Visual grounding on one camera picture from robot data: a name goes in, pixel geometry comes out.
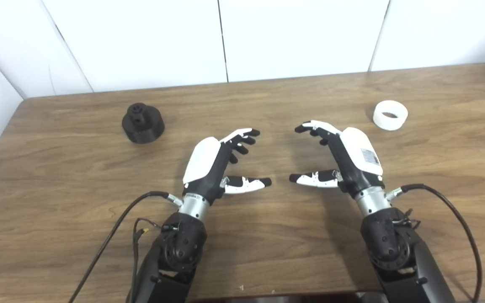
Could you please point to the white and black right hand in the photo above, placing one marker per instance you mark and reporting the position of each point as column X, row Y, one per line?
column 358, row 151

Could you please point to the white and black left hand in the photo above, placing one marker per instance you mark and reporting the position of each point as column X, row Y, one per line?
column 202, row 162

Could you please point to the round black part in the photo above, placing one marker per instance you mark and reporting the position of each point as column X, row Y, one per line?
column 141, row 128

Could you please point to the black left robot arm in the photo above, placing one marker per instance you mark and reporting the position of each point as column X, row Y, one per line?
column 181, row 244

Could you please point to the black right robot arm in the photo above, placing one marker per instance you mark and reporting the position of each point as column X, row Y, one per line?
column 387, row 244

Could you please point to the black robot torso edge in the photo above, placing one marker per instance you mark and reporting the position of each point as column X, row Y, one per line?
column 289, row 299

